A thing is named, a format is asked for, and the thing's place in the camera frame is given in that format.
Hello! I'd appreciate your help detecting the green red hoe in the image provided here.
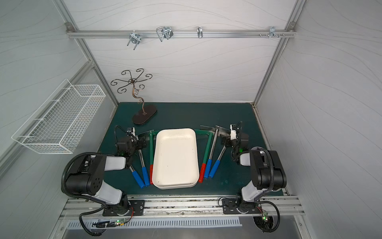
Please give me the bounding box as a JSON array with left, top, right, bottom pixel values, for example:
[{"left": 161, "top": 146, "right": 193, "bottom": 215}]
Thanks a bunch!
[
  {"left": 149, "top": 130, "right": 159, "bottom": 184},
  {"left": 194, "top": 129, "right": 213, "bottom": 183}
]

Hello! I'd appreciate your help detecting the steel blue hoe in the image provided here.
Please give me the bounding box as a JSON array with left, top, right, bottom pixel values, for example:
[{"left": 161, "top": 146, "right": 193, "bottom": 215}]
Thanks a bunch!
[
  {"left": 137, "top": 130, "right": 152, "bottom": 187},
  {"left": 129, "top": 165, "right": 145, "bottom": 188},
  {"left": 201, "top": 125, "right": 219, "bottom": 179},
  {"left": 208, "top": 125, "right": 231, "bottom": 179}
]

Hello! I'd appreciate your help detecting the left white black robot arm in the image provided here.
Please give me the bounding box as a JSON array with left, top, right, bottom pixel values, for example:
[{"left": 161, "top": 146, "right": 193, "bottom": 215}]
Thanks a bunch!
[{"left": 61, "top": 136, "right": 150, "bottom": 216}]

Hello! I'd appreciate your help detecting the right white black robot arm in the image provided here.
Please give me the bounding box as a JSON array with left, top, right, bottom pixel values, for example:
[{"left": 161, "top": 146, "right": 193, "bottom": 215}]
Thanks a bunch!
[{"left": 225, "top": 134, "right": 287, "bottom": 214}]

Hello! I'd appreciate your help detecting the white plastic storage tray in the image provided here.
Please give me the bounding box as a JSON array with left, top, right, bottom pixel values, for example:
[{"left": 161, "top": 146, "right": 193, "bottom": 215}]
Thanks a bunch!
[{"left": 152, "top": 128, "right": 200, "bottom": 190}]

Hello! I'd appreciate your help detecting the green table mat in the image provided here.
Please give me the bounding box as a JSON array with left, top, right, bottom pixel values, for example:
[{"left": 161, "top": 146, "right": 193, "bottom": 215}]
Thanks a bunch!
[{"left": 97, "top": 103, "right": 266, "bottom": 196}]

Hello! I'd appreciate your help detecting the bronze scroll jewelry stand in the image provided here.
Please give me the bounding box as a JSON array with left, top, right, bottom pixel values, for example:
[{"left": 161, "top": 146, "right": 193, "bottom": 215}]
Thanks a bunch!
[{"left": 110, "top": 68, "right": 157, "bottom": 125}]

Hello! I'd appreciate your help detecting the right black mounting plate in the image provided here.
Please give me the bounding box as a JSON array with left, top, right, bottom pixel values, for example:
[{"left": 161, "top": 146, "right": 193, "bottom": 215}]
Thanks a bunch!
[{"left": 221, "top": 198, "right": 261, "bottom": 215}]

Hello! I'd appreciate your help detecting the black mounting plate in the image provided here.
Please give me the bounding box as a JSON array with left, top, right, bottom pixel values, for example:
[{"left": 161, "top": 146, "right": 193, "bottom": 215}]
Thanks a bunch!
[
  {"left": 102, "top": 200, "right": 145, "bottom": 217},
  {"left": 221, "top": 198, "right": 261, "bottom": 215}
]

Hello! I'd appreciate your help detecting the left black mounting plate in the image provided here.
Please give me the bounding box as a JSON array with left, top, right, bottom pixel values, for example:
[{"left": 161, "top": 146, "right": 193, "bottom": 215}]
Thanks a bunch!
[{"left": 102, "top": 200, "right": 145, "bottom": 217}]

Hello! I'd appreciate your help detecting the left metal u-bolt clamp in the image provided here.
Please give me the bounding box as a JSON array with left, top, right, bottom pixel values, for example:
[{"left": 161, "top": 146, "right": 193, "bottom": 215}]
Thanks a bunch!
[{"left": 127, "top": 32, "right": 141, "bottom": 50}]

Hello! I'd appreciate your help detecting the double metal u-bolt clamp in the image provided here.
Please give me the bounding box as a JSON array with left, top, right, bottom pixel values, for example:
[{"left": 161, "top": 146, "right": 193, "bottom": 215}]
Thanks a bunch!
[{"left": 156, "top": 26, "right": 174, "bottom": 42}]

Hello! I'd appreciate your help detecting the small metal clamp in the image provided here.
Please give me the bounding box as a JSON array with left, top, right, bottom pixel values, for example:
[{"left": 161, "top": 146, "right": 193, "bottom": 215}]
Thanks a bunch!
[{"left": 197, "top": 26, "right": 203, "bottom": 39}]

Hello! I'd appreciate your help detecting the right metal bolt clamp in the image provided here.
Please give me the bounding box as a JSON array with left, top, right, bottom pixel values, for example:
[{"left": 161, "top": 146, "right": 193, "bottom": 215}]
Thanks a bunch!
[{"left": 259, "top": 26, "right": 285, "bottom": 38}]

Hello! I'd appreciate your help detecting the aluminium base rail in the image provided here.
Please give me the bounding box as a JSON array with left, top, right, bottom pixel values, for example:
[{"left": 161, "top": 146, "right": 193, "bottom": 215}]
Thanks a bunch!
[{"left": 59, "top": 195, "right": 305, "bottom": 220}]

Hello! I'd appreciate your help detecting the white wire basket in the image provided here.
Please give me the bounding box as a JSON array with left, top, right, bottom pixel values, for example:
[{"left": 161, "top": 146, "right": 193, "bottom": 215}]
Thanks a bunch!
[{"left": 11, "top": 79, "right": 105, "bottom": 154}]

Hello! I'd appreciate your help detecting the white slotted cable duct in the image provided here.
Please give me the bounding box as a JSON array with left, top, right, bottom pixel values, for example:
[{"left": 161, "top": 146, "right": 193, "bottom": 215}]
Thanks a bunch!
[{"left": 66, "top": 217, "right": 243, "bottom": 230}]

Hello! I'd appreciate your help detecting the left black corrugated cable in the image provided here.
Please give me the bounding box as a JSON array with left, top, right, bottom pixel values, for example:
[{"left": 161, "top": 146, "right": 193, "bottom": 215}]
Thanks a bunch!
[{"left": 61, "top": 151, "right": 105, "bottom": 237}]

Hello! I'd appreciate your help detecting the horizontal aluminium rail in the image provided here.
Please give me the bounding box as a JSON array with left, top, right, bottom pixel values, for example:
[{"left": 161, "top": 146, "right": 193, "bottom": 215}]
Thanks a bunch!
[{"left": 67, "top": 29, "right": 297, "bottom": 39}]

